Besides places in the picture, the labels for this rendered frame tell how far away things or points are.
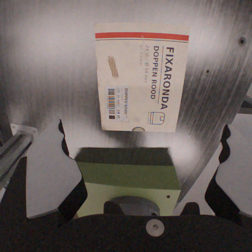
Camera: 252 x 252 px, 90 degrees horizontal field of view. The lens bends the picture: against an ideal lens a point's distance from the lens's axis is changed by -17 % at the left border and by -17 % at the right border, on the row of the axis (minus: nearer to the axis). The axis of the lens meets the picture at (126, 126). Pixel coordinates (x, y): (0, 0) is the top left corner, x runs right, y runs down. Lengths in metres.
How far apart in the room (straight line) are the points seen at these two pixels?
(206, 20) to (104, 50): 0.19
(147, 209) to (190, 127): 0.21
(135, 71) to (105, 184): 0.26
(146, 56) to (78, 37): 0.14
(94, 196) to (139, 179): 0.13
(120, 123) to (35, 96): 0.21
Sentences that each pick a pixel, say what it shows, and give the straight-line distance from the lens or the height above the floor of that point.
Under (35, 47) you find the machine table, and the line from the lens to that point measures 0.35.
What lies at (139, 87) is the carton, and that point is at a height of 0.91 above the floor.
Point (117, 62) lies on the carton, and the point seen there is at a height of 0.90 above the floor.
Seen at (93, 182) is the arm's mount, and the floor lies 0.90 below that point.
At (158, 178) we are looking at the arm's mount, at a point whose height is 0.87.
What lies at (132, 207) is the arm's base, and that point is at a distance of 0.37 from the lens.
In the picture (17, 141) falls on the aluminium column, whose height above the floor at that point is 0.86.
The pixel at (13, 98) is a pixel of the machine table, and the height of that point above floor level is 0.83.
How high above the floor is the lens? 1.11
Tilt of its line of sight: 58 degrees down
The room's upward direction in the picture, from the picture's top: 173 degrees counter-clockwise
